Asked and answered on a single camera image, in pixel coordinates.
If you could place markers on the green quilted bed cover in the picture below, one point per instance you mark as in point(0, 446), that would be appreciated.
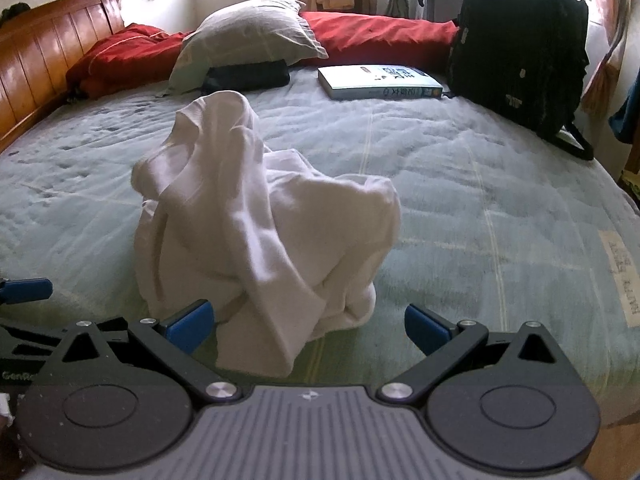
point(496, 225)

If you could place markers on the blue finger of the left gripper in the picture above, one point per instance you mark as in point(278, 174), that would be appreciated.
point(21, 291)

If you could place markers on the black backpack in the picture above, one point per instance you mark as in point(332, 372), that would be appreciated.
point(525, 60)

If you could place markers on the orange curtain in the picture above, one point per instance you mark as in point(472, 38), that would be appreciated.
point(600, 89)

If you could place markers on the grey pillow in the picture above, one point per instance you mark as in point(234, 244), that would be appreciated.
point(252, 31)

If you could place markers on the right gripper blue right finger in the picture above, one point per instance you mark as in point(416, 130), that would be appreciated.
point(449, 349)

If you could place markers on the white printed sweatshirt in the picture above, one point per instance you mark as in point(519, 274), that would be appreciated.
point(283, 253)

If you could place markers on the red blanket roll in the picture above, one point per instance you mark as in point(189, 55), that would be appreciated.
point(350, 38)

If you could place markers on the red pillow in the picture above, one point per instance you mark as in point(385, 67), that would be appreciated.
point(131, 58)

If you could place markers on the wooden headboard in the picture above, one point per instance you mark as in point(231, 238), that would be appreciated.
point(38, 47)

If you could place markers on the light blue book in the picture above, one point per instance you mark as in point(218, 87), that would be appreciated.
point(376, 81)

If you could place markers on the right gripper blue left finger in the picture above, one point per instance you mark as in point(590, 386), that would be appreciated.
point(167, 346)

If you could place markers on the black folded cloth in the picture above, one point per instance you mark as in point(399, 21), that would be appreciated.
point(246, 77)

